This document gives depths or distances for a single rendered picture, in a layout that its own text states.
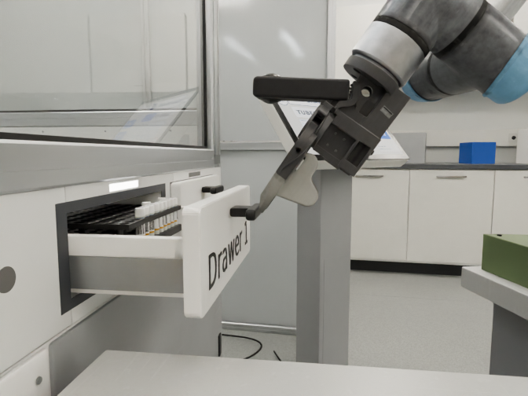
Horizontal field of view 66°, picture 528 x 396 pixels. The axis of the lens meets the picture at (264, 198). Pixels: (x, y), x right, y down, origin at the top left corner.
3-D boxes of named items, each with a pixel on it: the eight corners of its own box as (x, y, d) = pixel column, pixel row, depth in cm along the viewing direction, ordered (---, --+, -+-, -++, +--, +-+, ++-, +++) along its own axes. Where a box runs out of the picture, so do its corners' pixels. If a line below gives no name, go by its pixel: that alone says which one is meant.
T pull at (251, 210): (262, 212, 56) (262, 203, 56) (254, 221, 49) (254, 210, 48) (237, 212, 56) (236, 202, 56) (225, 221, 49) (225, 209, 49)
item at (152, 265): (237, 243, 66) (236, 206, 66) (188, 298, 41) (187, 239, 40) (12, 237, 71) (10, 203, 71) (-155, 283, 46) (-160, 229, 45)
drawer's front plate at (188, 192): (219, 219, 100) (219, 174, 99) (181, 245, 72) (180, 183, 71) (213, 219, 101) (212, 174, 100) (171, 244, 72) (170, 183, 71)
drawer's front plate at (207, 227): (250, 251, 68) (249, 185, 67) (201, 320, 39) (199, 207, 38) (240, 250, 68) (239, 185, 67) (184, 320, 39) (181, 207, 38)
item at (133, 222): (181, 209, 63) (181, 205, 63) (129, 229, 45) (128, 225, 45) (169, 208, 63) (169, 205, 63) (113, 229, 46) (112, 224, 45)
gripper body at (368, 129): (350, 181, 46) (416, 93, 45) (288, 138, 47) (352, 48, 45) (345, 178, 54) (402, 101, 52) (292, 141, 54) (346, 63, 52)
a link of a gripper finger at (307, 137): (286, 179, 46) (331, 115, 46) (274, 171, 46) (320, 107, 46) (285, 181, 50) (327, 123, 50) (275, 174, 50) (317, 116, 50)
